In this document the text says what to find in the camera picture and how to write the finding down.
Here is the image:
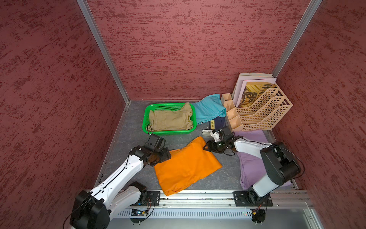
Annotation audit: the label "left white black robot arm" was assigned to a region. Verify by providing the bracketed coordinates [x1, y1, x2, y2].
[68, 146, 171, 229]

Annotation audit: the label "folded purple pants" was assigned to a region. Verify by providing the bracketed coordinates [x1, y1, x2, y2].
[235, 130, 292, 190]

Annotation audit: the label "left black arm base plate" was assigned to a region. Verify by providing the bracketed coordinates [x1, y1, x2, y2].
[130, 191, 161, 207]

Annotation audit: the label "white stapler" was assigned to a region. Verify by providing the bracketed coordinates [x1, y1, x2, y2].
[202, 129, 213, 136]

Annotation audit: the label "orange pants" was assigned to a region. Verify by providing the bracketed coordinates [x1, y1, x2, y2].
[154, 136, 222, 196]

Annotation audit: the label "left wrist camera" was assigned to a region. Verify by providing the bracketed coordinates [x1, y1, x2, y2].
[144, 134, 166, 152]

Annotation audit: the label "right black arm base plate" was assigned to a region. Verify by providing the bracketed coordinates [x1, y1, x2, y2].
[233, 191, 273, 208]

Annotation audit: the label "pale pink folder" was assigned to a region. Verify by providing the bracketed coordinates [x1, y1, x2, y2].
[232, 73, 276, 107]

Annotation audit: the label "yellow patterned magazine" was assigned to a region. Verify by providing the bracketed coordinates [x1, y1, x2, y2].
[237, 82, 275, 107]

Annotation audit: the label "khaki long pants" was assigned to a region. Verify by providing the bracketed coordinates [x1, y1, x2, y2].
[149, 103, 193, 131]

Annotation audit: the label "teal pants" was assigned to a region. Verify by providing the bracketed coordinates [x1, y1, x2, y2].
[193, 94, 226, 125]

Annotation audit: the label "beige plastic file organizer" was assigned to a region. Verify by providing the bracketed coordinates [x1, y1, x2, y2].
[221, 85, 293, 132]

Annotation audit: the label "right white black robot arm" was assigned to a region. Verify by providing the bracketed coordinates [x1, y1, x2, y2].
[202, 127, 302, 207]

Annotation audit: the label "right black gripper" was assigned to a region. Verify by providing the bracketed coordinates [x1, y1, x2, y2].
[202, 139, 227, 153]

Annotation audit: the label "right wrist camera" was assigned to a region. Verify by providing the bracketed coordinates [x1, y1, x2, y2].
[210, 131, 222, 142]

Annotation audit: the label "green plastic basket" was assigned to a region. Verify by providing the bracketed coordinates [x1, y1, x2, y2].
[142, 103, 197, 135]

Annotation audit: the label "aluminium front rail frame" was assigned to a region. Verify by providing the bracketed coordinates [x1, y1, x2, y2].
[110, 190, 323, 229]

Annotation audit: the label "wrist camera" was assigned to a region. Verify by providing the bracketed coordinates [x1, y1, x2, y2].
[144, 134, 166, 152]
[210, 131, 222, 142]

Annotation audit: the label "dark purple notebook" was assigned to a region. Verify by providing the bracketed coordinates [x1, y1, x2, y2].
[209, 116, 226, 130]

